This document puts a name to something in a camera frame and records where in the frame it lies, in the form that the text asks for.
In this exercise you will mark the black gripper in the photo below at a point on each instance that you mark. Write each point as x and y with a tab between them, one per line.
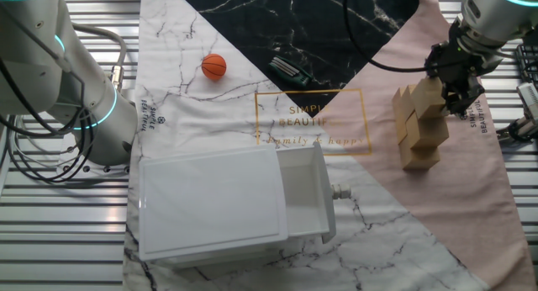
458	66

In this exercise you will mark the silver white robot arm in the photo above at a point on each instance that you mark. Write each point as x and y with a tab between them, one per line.
29	59

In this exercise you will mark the black keyboard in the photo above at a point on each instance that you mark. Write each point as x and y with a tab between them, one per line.
529	64

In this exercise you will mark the small gray clamped device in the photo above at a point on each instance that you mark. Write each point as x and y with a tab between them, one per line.
530	99

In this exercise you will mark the marble pink black cloth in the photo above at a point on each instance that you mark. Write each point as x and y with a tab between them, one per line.
420	223

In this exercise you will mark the green holder with silver bits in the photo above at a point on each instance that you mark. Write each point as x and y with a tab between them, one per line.
290	71

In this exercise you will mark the white plastic drawer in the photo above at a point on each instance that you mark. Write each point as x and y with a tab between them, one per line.
304	198

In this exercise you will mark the small orange basketball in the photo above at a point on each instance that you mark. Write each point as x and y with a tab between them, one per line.
214	67

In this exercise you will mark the white plastic drawer cabinet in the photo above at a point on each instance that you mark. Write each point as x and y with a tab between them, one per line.
210	202

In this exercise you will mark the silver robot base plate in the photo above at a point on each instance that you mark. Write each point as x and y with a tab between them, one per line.
105	169

